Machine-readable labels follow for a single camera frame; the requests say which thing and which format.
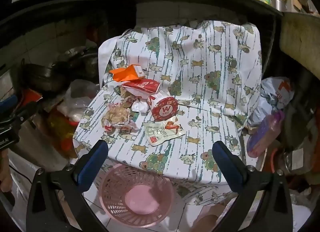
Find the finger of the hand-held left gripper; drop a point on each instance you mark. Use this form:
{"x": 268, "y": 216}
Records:
{"x": 25, "y": 113}
{"x": 7, "y": 103}

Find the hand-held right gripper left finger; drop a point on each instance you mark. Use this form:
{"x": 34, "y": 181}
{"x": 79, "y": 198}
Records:
{"x": 93, "y": 162}

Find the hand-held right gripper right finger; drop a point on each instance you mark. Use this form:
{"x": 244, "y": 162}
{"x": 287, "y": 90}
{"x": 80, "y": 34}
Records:
{"x": 231, "y": 169}

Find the greasy paper wrapper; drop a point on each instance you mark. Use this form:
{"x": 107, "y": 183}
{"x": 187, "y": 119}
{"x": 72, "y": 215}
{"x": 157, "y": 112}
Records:
{"x": 117, "y": 115}

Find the pink plastic mesh basket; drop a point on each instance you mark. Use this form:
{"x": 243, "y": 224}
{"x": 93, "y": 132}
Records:
{"x": 140, "y": 197}

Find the white napkin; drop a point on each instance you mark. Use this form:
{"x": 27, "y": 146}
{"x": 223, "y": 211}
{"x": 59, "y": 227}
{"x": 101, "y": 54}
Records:
{"x": 140, "y": 105}

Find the red round paper cup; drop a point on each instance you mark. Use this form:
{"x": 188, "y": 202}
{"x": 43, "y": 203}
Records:
{"x": 163, "y": 109}

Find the red and white paper wrapper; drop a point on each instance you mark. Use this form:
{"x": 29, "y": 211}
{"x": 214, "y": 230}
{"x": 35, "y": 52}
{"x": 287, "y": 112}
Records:
{"x": 142, "y": 86}

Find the orange paper carton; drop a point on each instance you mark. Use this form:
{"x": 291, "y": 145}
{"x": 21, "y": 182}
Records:
{"x": 125, "y": 73}

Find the person's left hand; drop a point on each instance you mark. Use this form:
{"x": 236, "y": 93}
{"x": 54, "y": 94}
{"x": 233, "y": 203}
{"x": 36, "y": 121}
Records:
{"x": 4, "y": 172}

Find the yellow plastic bag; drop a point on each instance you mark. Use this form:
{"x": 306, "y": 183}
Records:
{"x": 58, "y": 129}

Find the red plastic basin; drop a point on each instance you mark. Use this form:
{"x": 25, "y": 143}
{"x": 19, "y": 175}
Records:
{"x": 273, "y": 159}

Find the purple plastic container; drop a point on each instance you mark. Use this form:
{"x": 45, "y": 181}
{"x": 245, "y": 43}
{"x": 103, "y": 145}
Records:
{"x": 262, "y": 132}

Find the clear plastic bag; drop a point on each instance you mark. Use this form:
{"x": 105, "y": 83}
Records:
{"x": 75, "y": 107}

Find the white plastic sack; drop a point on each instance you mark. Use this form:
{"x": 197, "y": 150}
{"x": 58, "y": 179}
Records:
{"x": 20, "y": 197}

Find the white sauce packet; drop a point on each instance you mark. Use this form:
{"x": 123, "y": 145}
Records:
{"x": 156, "y": 133}

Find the small orange torn scrap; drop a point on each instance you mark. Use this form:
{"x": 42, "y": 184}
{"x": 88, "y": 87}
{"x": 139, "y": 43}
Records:
{"x": 172, "y": 126}

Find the white and blue plastic bag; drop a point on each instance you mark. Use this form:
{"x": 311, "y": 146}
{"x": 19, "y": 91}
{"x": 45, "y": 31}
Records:
{"x": 270, "y": 94}

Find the animal print white cloth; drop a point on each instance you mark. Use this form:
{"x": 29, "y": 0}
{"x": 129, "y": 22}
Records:
{"x": 200, "y": 84}

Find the steel pot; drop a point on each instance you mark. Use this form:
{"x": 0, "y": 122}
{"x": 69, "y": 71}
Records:
{"x": 276, "y": 4}

